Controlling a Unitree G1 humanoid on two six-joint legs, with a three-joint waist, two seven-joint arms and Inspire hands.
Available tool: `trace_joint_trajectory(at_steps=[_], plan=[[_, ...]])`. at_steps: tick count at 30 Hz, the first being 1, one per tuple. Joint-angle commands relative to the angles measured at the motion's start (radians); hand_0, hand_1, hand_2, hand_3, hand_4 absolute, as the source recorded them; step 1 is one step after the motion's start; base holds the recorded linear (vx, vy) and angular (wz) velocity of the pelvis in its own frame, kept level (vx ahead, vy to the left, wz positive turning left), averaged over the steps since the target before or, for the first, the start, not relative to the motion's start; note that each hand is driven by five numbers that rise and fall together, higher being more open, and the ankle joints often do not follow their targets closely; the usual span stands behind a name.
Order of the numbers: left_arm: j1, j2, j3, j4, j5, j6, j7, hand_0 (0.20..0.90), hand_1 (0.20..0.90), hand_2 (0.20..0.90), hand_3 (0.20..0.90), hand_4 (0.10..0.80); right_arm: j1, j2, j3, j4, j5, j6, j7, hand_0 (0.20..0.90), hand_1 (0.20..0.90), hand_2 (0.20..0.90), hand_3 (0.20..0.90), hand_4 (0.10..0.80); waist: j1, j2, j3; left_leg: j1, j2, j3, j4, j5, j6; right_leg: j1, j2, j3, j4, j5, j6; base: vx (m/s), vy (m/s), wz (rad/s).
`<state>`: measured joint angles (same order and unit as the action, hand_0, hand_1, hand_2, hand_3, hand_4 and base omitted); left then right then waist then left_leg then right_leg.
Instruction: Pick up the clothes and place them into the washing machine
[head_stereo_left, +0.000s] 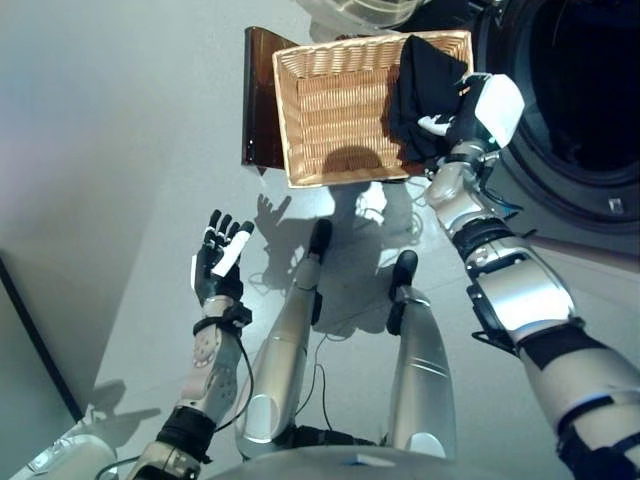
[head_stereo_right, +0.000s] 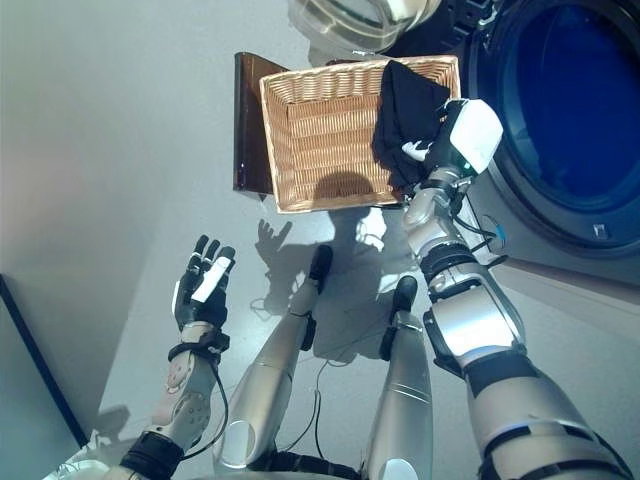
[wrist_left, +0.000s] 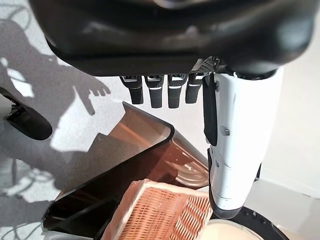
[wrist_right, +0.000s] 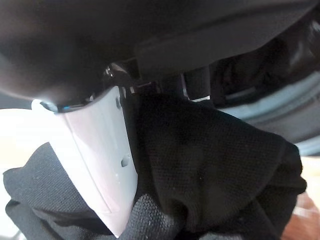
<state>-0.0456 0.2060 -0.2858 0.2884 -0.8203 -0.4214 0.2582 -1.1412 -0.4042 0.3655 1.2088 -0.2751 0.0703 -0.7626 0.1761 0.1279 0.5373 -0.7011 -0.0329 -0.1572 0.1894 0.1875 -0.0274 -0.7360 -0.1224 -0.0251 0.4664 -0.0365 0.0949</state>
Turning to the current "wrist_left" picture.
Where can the brown wooden stool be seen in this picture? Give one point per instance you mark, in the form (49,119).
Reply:
(140,140)

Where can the round glass washer door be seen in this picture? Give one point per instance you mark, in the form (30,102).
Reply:
(225,230)

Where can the large wicker laundry basket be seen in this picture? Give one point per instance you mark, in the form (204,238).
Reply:
(160,212)

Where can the black baseboard strip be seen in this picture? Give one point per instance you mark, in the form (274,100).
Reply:
(258,171)

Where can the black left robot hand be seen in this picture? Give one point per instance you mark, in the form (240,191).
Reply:
(175,32)

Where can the silver left robot leg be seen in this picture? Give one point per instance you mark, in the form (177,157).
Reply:
(30,125)

